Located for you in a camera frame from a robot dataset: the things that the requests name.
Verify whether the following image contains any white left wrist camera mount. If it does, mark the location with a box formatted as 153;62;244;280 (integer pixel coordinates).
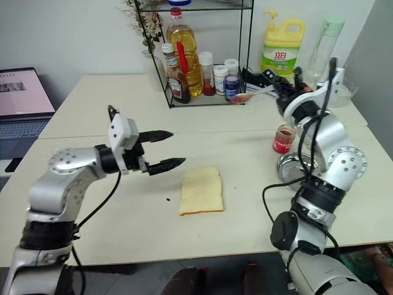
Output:
107;112;139;176

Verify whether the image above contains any red jam jar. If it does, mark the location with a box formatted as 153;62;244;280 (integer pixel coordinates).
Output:
272;123;297;155

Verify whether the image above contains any open laptop computer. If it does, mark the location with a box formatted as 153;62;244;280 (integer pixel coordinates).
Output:
0;67;56;173

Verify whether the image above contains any large cooking oil bottle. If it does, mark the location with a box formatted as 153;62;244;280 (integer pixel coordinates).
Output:
166;7;204;98

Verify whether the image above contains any round stainless steel dish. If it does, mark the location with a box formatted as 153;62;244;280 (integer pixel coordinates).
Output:
276;151;324;189

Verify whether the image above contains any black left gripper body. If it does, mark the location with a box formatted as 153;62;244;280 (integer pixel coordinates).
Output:
122;143;152;176

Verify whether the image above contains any white bread slice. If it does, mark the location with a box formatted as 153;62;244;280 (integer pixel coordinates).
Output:
178;166;226;217

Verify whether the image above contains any clear glass bowl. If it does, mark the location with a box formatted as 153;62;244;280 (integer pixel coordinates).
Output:
332;77;359;109

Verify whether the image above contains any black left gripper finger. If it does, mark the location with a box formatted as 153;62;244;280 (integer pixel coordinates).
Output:
147;157;187;177
139;130;174;144

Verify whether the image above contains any dried flower bouquet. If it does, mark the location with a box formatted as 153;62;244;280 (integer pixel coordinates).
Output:
117;0;165;57

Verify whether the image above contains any small white pill bottle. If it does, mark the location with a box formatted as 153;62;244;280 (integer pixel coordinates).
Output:
213;65;230;96

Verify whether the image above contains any clear bottle green cap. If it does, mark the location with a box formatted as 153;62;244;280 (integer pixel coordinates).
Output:
306;18;346;87

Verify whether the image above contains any dark blue jar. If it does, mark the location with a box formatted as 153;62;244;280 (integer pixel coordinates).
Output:
224;74;241;102

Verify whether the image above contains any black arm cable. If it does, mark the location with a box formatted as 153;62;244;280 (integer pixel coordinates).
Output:
262;57;342;291
71;104;122;295

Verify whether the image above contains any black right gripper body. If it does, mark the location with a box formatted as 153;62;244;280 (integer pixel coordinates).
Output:
275;87;314;117

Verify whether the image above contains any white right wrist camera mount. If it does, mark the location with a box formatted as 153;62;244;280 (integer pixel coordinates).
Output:
281;66;346;124

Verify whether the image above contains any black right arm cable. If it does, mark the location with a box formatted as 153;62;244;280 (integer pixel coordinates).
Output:
262;57;342;291

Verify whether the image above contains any brown sauce bottle white cap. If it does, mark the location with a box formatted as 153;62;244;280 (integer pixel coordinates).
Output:
161;42;192;104

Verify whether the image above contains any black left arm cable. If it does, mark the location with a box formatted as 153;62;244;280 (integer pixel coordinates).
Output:
71;104;122;295

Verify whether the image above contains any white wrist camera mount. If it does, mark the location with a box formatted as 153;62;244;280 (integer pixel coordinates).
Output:
281;66;346;124
107;112;139;176

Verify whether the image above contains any red spice jar white lid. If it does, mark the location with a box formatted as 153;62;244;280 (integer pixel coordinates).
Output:
198;50;217;97

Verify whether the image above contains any black wire shelf rack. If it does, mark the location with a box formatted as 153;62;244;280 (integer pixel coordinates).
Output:
133;0;256;109

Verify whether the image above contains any white vase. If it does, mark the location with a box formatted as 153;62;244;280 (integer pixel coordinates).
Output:
149;54;168;93

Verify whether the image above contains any metal spoon with jam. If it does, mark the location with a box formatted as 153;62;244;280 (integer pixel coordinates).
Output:
230;85;277;106

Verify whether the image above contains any yellow dish soap bottle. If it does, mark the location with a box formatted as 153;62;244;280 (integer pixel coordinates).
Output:
260;10;306;82

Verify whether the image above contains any white lidded seasoning jar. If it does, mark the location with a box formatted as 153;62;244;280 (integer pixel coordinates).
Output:
224;58;240;76

